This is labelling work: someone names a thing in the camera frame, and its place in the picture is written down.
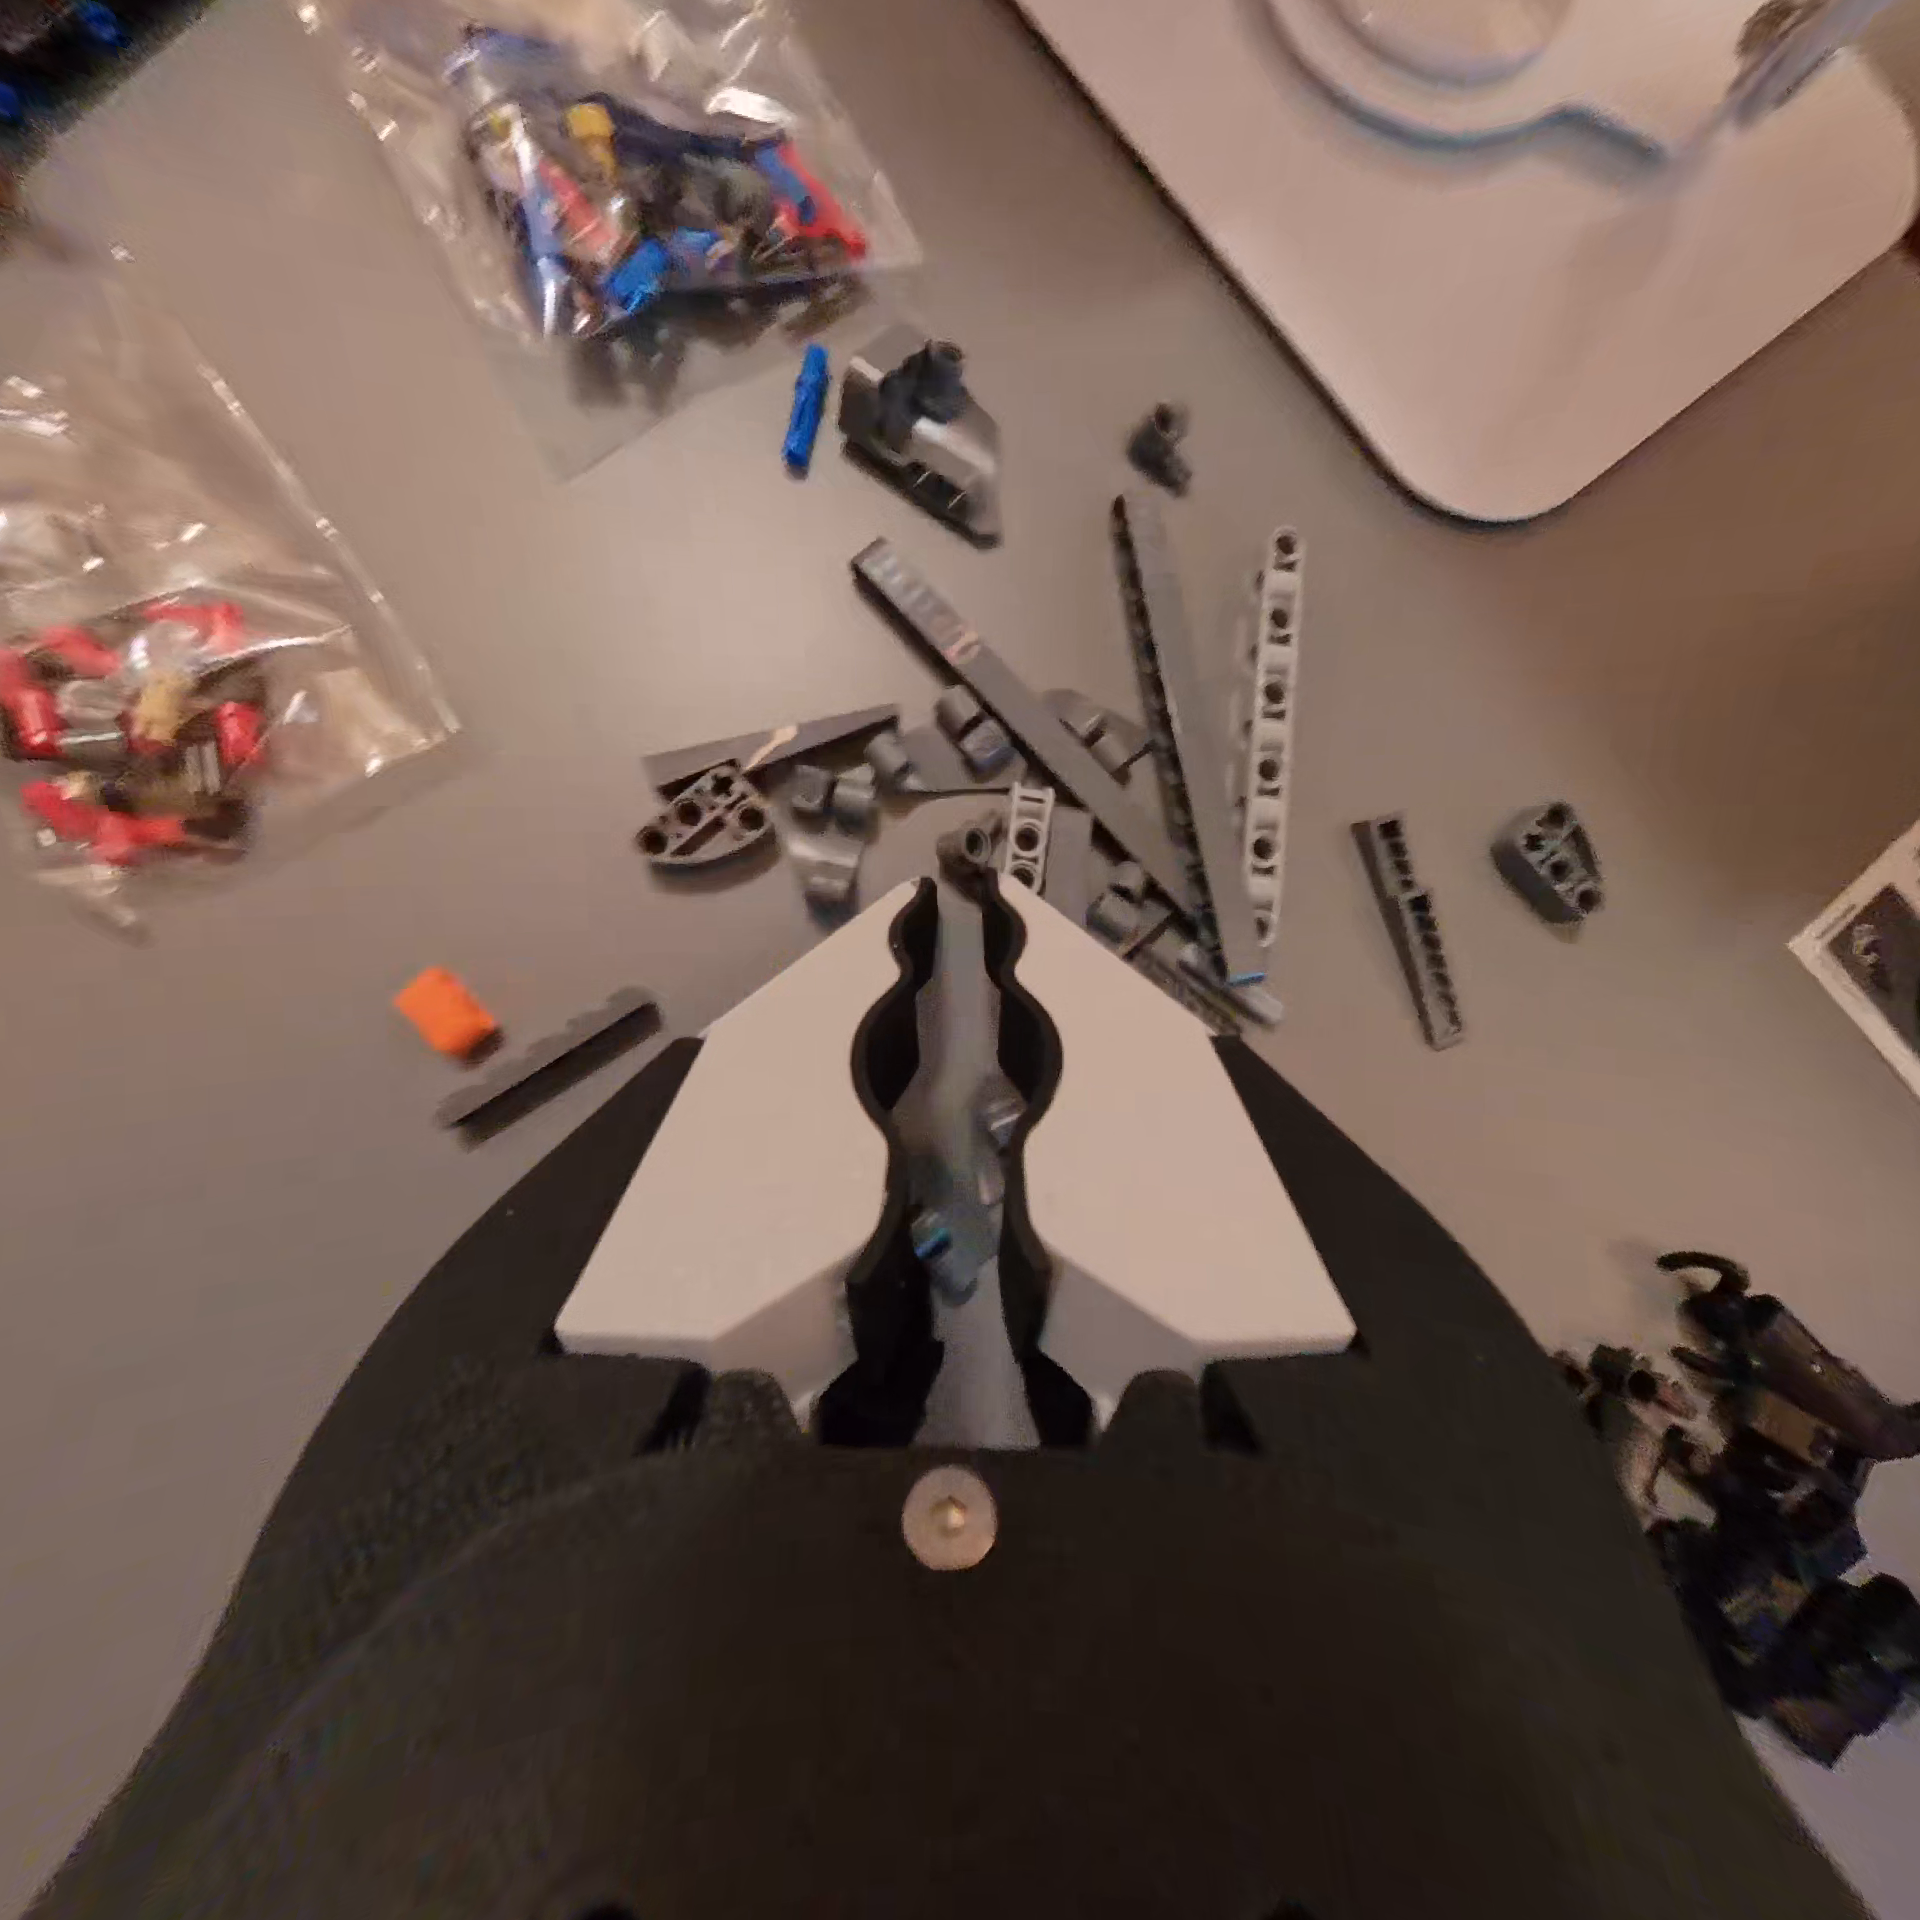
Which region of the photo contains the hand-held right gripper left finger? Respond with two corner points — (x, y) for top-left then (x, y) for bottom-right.
(554, 875), (944, 1445)

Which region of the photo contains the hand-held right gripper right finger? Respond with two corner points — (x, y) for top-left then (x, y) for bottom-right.
(979, 871), (1362, 1445)

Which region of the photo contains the grey lego piece with pins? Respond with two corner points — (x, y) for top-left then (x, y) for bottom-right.
(888, 815), (1040, 1449)

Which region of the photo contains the light grey long lego beam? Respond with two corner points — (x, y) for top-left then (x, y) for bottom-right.
(1232, 527), (1304, 947)

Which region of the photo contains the pile of grey lego pieces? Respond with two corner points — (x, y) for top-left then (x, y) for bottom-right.
(636, 493), (1309, 1037)

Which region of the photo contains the dark grey lego plate strip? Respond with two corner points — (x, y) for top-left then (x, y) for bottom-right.
(434, 990), (663, 1134)

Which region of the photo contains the orange lego tile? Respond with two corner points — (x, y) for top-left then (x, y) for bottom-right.
(393, 965), (500, 1062)

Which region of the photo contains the dark grey thick lego liftarm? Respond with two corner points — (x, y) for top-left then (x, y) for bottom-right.
(1492, 801), (1605, 925)

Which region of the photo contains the black lego subassembly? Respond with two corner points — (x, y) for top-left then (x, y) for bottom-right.
(1552, 1247), (1920, 1770)

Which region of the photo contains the partly built lego vehicle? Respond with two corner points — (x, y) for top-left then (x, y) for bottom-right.
(0, 0), (130, 130)

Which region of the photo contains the plastic bag of red pins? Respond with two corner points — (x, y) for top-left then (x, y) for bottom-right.
(0, 276), (460, 932)

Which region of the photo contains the grey block with pin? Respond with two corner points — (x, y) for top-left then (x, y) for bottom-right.
(836, 336), (1005, 544)

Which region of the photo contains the plastic bag of blue pins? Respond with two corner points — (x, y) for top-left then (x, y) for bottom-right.
(300, 0), (924, 481)

